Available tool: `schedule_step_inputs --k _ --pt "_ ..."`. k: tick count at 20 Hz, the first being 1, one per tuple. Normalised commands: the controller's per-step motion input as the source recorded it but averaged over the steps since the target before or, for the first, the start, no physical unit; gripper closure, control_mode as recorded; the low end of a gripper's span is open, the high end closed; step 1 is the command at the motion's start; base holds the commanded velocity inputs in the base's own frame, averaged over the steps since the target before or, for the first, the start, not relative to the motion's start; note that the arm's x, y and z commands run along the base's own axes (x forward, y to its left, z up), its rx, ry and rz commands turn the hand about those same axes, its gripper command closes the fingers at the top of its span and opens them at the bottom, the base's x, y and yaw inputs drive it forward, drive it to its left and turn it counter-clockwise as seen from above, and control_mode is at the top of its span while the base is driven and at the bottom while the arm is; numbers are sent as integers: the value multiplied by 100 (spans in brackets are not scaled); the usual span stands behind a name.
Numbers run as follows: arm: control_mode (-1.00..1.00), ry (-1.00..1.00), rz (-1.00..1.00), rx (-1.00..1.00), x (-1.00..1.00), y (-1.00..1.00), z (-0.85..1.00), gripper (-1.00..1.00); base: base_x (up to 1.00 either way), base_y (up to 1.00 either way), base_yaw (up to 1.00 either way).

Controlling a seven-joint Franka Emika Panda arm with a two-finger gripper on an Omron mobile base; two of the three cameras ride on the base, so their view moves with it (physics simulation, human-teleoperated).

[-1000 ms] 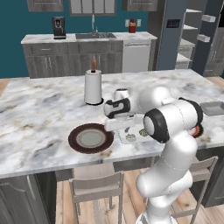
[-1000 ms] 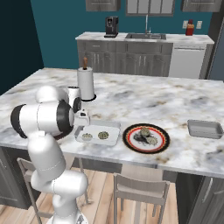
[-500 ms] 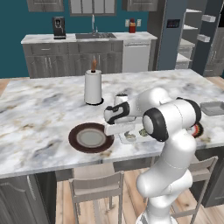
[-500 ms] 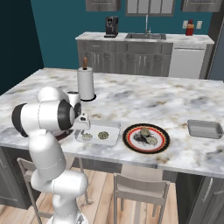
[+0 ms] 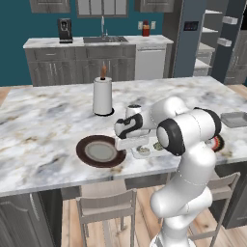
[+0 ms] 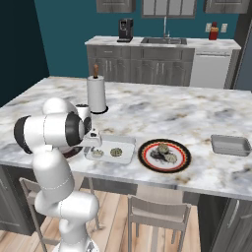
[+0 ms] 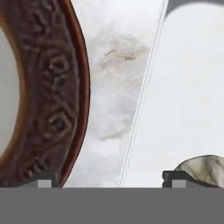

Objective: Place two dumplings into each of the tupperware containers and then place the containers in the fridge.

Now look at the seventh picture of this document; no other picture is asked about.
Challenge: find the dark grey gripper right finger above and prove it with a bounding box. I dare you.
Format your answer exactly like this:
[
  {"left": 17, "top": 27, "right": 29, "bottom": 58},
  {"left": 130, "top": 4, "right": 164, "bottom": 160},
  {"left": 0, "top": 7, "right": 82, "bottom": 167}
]
[{"left": 162, "top": 170, "right": 217, "bottom": 189}]

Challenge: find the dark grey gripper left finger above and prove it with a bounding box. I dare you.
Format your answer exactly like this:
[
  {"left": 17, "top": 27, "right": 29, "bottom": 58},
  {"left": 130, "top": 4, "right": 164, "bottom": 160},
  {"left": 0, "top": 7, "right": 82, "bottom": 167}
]
[{"left": 15, "top": 171, "right": 61, "bottom": 189}]

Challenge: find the white tupperware container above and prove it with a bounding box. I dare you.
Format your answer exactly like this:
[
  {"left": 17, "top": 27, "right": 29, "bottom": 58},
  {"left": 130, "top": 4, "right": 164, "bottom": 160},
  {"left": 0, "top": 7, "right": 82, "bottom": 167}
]
[{"left": 117, "top": 0, "right": 224, "bottom": 189}]

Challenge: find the pale grey-white dumpling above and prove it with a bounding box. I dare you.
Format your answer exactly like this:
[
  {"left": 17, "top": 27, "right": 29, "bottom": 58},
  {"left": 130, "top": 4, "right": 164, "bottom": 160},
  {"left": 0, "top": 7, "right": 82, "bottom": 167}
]
[{"left": 173, "top": 154, "right": 224, "bottom": 188}]

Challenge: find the brown carved plate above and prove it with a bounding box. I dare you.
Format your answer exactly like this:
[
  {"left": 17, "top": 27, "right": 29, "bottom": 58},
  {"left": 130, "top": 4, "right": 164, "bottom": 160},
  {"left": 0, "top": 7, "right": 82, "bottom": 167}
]
[{"left": 0, "top": 0, "right": 91, "bottom": 188}]

